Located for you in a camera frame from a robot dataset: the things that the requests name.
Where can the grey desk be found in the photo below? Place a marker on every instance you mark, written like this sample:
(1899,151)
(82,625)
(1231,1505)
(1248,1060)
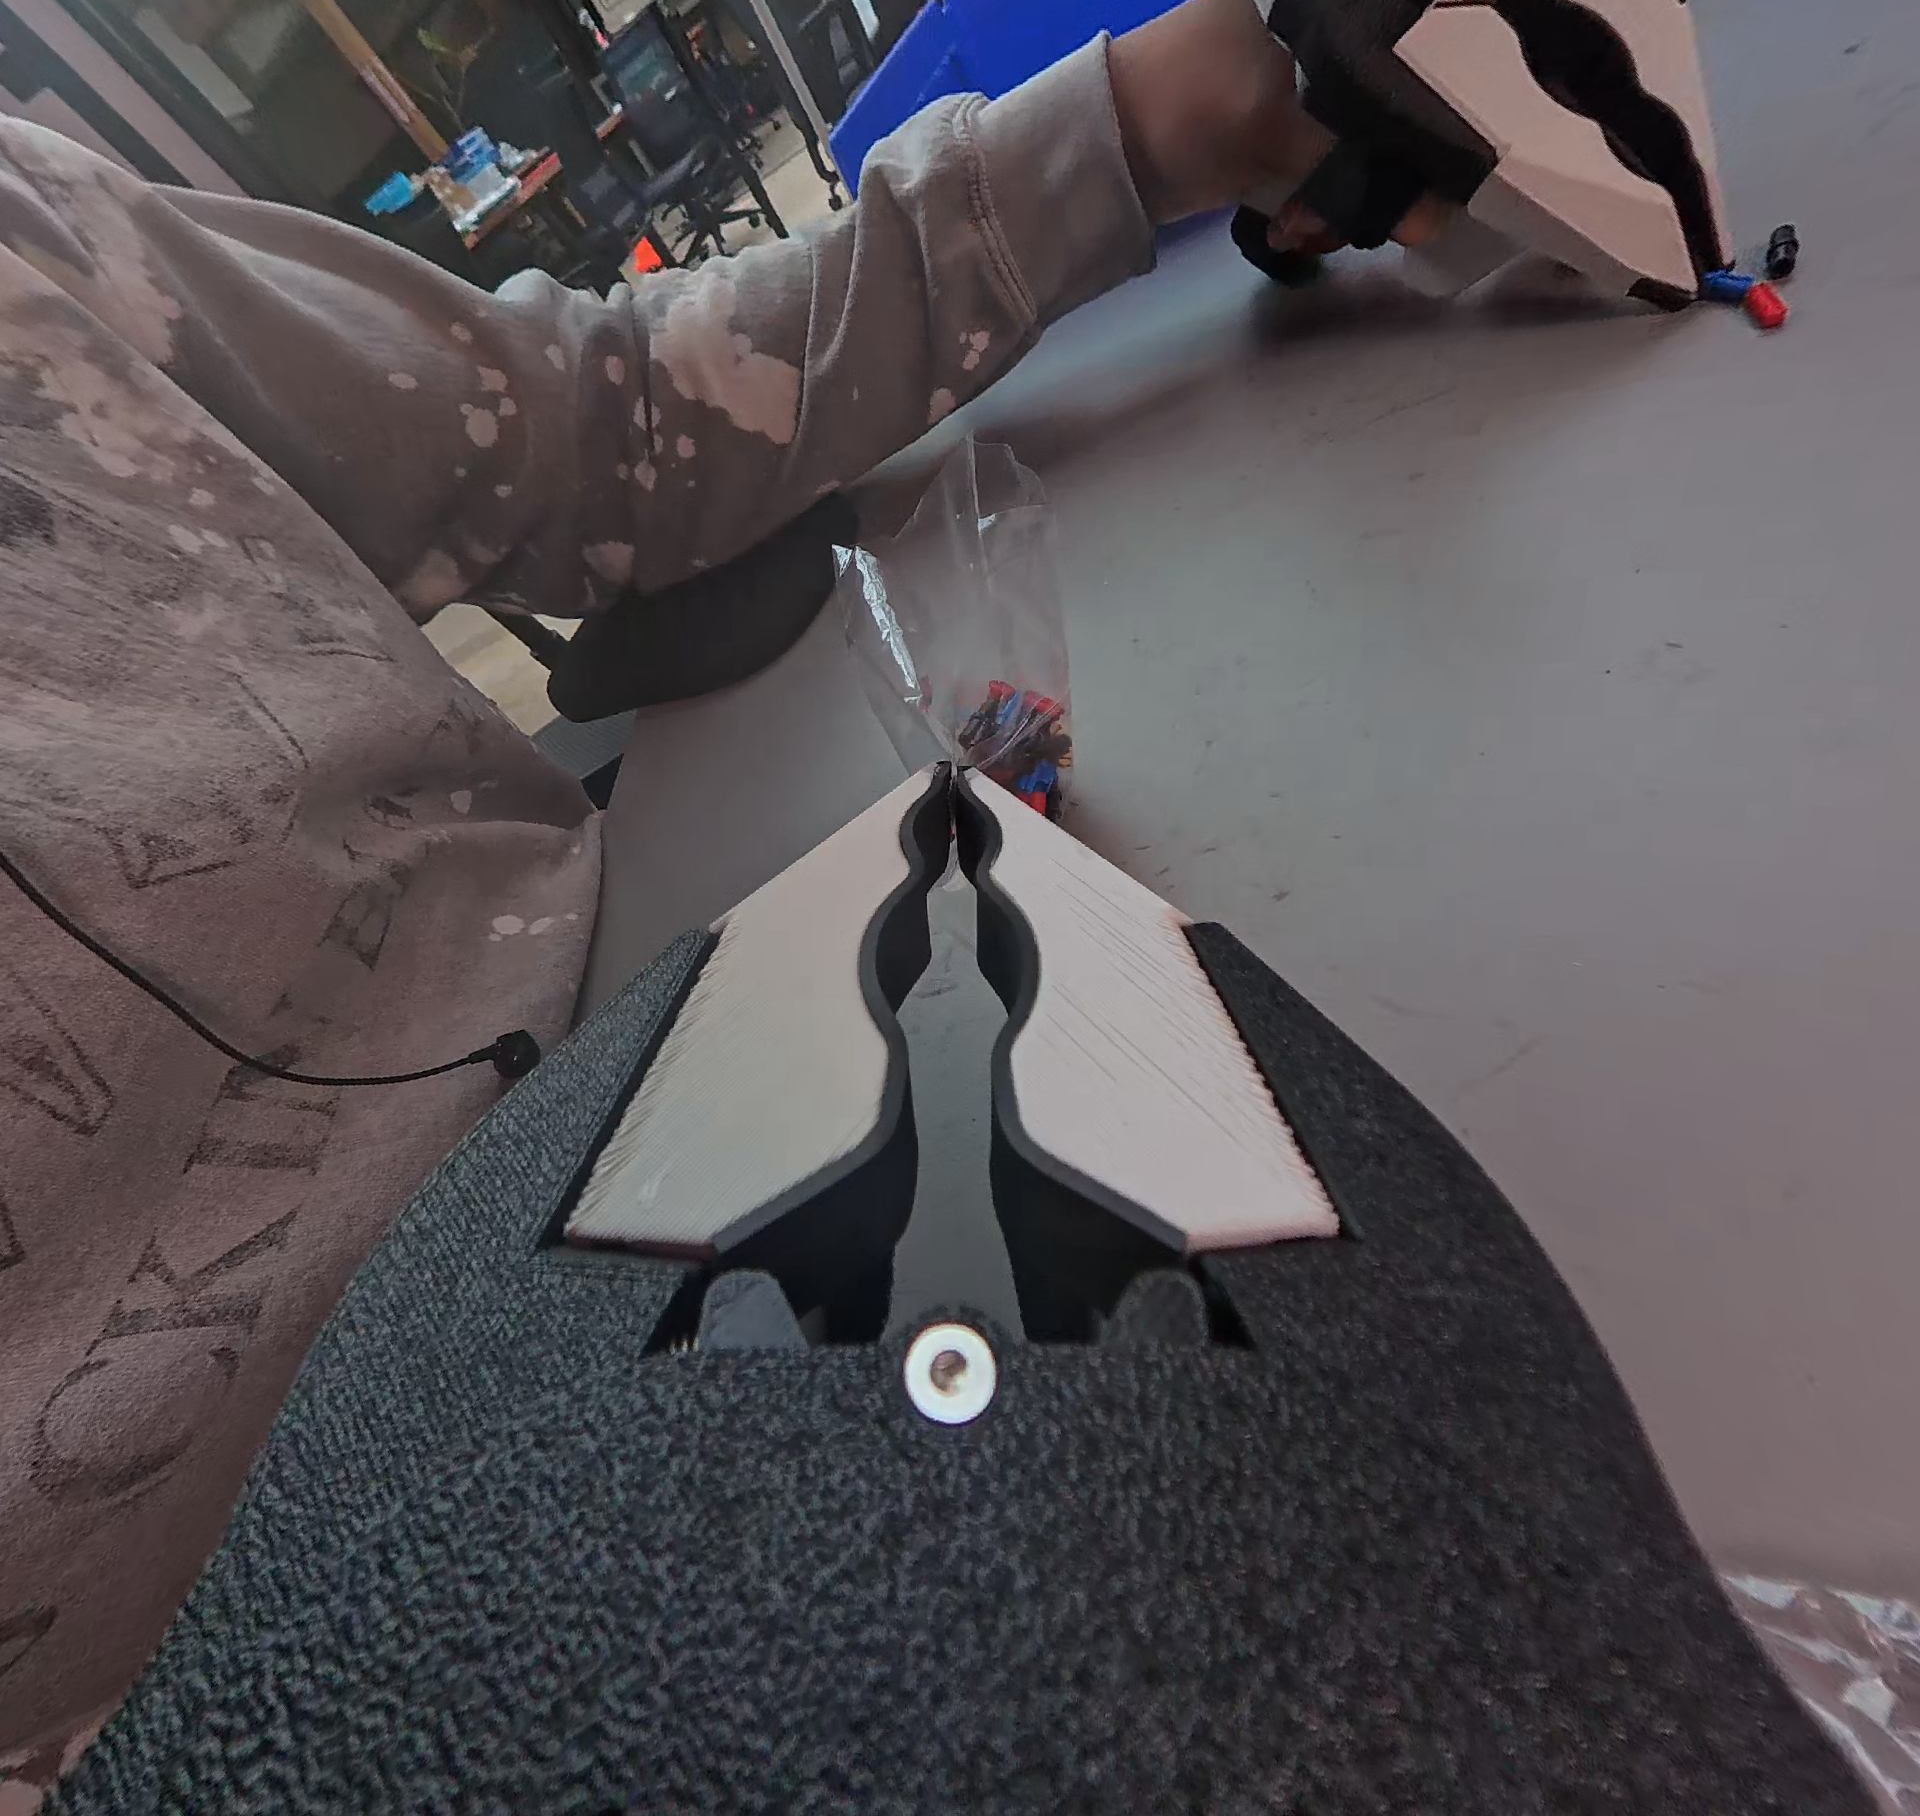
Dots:
(1500,795)

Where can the person's left hand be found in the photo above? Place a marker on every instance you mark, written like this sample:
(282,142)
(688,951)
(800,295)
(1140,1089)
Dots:
(1199,104)

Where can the black office chair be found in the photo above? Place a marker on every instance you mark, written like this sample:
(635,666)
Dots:
(675,122)

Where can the metal table leg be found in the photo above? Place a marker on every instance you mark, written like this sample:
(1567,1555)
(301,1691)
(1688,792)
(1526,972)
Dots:
(773,34)

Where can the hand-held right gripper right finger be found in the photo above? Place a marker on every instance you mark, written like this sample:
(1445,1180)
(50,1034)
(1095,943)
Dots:
(1157,1094)

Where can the person's left forearm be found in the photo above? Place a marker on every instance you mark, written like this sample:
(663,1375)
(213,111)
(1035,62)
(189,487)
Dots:
(675,346)

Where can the person's bleached sweatshirt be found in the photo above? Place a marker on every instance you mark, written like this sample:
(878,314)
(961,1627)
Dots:
(225,947)

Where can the blue storage bin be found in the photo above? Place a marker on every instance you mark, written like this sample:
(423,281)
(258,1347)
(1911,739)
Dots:
(1035,16)

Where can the pile of small plastic pins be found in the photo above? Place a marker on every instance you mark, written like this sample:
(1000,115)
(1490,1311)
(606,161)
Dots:
(1749,278)

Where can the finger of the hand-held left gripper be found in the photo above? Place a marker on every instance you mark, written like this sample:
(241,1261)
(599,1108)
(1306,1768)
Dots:
(1642,34)
(1560,151)

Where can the background workbench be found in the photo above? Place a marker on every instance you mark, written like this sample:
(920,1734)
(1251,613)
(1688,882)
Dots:
(467,182)

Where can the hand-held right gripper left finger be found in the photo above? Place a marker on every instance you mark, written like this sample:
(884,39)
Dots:
(751,1079)

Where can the small clear plastic bag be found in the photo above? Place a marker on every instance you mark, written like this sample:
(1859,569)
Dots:
(1831,1682)

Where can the cluster of mixed colourful pins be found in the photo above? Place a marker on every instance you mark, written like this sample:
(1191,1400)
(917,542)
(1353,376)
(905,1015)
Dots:
(1021,736)

